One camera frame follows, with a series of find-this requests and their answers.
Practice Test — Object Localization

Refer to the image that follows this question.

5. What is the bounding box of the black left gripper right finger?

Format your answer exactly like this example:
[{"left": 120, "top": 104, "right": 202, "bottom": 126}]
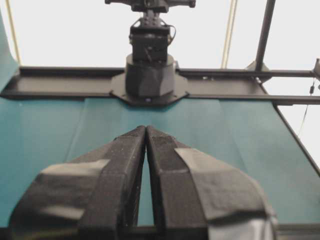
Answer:
[{"left": 145, "top": 126, "right": 277, "bottom": 240}]

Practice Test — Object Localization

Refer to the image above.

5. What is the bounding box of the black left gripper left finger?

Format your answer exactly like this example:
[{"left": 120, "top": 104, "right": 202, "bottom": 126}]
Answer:
[{"left": 8, "top": 126, "right": 146, "bottom": 240}]

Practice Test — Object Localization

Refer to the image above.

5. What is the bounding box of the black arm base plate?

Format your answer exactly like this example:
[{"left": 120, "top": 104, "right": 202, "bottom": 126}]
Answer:
[{"left": 110, "top": 73, "right": 189, "bottom": 107}]

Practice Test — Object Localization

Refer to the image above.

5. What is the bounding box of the black aluminium frame rail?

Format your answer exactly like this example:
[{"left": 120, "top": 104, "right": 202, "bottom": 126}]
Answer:
[{"left": 0, "top": 65, "right": 320, "bottom": 107}]

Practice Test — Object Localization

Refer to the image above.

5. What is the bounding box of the black vertical frame post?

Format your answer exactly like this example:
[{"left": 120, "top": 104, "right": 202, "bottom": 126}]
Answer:
[{"left": 255, "top": 0, "right": 276, "bottom": 72}]

